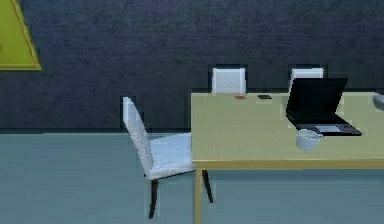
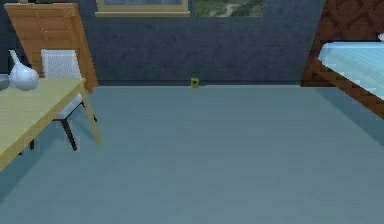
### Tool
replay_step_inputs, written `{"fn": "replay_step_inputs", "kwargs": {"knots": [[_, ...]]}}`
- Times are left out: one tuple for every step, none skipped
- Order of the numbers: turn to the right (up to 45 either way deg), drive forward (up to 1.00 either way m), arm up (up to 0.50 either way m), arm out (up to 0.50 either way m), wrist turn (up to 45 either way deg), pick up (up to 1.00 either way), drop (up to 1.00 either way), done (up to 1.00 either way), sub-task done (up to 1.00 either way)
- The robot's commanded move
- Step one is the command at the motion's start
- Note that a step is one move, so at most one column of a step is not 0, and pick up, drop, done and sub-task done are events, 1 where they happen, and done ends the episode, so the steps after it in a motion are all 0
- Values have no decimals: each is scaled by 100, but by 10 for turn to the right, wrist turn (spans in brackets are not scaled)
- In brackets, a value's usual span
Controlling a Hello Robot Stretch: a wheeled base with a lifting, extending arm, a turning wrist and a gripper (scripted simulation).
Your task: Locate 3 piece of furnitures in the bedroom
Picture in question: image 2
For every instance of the grey bowl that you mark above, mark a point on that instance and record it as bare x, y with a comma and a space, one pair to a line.
3, 82

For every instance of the orange wooden chest of drawers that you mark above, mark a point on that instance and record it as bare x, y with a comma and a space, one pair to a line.
50, 26

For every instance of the white pillow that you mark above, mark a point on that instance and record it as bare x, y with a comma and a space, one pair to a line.
381, 36

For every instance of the small yellow box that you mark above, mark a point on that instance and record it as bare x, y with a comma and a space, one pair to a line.
194, 82

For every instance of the green landscape wall picture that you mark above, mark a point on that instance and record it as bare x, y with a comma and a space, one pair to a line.
230, 8

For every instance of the white chair with dark legs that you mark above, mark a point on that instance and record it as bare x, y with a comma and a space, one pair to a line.
60, 65

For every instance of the brown bed with blue cover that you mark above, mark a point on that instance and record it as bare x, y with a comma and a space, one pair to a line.
353, 66

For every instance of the pale yellow wooden table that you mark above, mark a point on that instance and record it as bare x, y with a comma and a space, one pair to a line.
30, 106

